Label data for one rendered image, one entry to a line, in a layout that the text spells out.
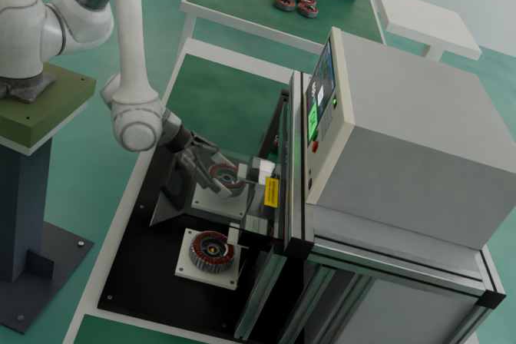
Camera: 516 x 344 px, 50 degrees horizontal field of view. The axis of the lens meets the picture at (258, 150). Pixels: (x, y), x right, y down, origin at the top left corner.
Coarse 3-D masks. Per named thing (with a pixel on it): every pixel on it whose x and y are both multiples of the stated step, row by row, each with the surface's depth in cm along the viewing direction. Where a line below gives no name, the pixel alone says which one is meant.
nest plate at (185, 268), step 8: (192, 232) 141; (184, 240) 138; (184, 248) 136; (240, 248) 142; (184, 256) 134; (184, 264) 132; (192, 264) 133; (232, 264) 136; (176, 272) 129; (184, 272) 130; (192, 272) 131; (200, 272) 132; (224, 272) 134; (232, 272) 135; (200, 280) 131; (208, 280) 130; (216, 280) 131; (224, 280) 132; (232, 280) 132; (232, 288) 131
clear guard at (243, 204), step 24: (192, 168) 117; (216, 168) 118; (240, 168) 121; (264, 168) 124; (192, 192) 110; (216, 192) 112; (240, 192) 115; (264, 192) 117; (168, 216) 107; (192, 216) 105; (216, 216) 107; (240, 216) 109; (264, 216) 111
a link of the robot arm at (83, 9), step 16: (64, 0) 158; (80, 0) 157; (96, 0) 157; (64, 16) 159; (80, 16) 159; (96, 16) 161; (112, 16) 173; (64, 32) 160; (80, 32) 162; (96, 32) 166; (64, 48) 163; (80, 48) 168
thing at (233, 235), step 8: (232, 232) 131; (240, 232) 129; (232, 240) 129; (240, 240) 128; (248, 240) 128; (256, 240) 128; (264, 240) 128; (248, 248) 130; (256, 248) 129; (264, 248) 129; (288, 256) 130
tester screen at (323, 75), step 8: (328, 48) 132; (328, 56) 129; (320, 64) 136; (328, 64) 127; (320, 72) 133; (328, 72) 124; (312, 80) 141; (320, 80) 130; (328, 80) 122; (320, 88) 128; (328, 88) 120; (328, 96) 117; (312, 104) 132
